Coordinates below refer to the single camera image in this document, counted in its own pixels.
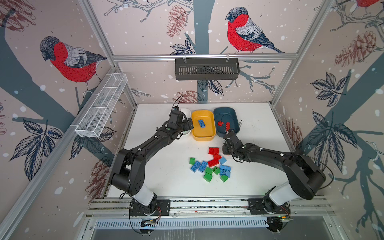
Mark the red long lego brick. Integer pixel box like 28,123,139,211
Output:
209,147,220,156

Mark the blue long lego brick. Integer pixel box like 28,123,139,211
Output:
198,120,206,129
191,161,201,173
198,161,208,173

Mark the green small lego brick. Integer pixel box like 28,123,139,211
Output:
189,158,196,165

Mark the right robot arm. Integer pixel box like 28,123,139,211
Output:
223,131,326,214

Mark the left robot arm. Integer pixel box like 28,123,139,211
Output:
109,107,194,214

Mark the white plastic bin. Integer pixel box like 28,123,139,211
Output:
180,108,192,135

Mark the light blue small lego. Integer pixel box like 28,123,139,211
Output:
219,157,227,165

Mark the red lego brick low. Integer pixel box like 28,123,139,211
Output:
208,155,222,168

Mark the yellow plastic bin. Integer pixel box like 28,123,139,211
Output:
191,110,216,142

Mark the blue lego brick cluster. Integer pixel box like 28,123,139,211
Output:
220,165,231,178

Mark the green lego brick middle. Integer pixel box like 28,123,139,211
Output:
205,167,220,175

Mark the dark teal plastic bin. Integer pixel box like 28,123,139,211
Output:
214,107,240,138

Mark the green lego brick right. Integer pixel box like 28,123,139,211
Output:
220,175,229,183

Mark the green lego brick front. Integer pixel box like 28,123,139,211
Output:
204,173,213,183

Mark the black wire shelf basket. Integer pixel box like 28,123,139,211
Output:
175,58,240,81

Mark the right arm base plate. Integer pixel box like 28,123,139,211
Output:
247,198,290,215

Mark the white wire mesh basket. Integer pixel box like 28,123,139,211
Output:
75,73,128,138

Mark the aluminium front rail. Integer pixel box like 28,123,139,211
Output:
85,196,335,219

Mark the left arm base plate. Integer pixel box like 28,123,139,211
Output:
130,200,171,217

